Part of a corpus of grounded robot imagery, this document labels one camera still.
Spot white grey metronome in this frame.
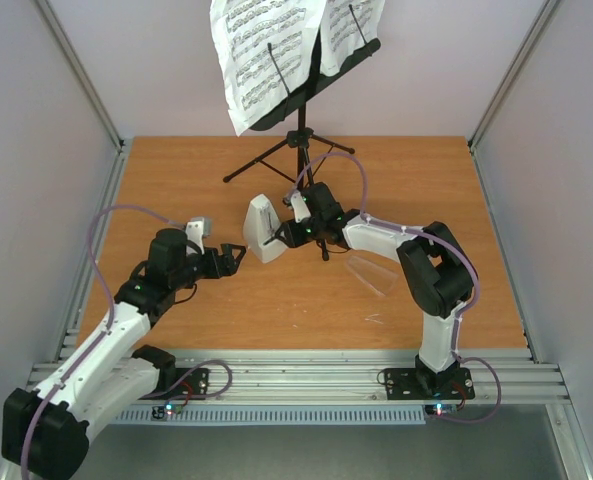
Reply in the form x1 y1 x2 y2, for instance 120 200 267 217
243 194 287 264

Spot clear plastic metronome cover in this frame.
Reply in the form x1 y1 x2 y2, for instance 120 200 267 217
345 255 399 297

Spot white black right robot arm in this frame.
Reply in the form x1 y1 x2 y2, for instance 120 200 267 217
244 182 478 397

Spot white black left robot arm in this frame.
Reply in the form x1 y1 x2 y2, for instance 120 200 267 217
1 220 246 479

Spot left white sheet music page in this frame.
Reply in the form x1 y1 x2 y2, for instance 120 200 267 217
209 0 325 135

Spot white sheet music page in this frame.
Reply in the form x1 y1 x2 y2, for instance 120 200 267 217
209 0 325 135
320 0 386 76

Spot right white sheet music page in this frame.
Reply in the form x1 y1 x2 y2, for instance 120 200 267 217
320 0 386 76

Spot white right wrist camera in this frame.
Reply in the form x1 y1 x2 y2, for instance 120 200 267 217
283 189 311 223

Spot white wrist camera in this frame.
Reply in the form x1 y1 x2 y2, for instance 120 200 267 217
283 189 311 223
185 216 212 253

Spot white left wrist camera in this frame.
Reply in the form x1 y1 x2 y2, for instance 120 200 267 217
185 216 212 253

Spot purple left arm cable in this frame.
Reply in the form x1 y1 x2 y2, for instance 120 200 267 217
19 203 190 480

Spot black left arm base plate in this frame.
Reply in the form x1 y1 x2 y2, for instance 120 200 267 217
144 367 210 400

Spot left aluminium corner post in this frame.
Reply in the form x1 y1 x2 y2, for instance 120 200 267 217
33 0 127 156

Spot aluminium corner post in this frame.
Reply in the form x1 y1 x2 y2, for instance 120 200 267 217
466 0 562 151
33 0 127 156

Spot grey slotted cable duct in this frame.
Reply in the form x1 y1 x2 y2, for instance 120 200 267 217
113 405 425 427

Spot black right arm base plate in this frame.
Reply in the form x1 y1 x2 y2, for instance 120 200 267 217
376 368 476 401

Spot aluminium front frame rails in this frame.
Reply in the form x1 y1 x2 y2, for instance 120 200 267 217
25 349 572 407

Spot right aluminium corner post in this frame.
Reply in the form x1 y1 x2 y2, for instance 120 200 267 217
466 0 562 151

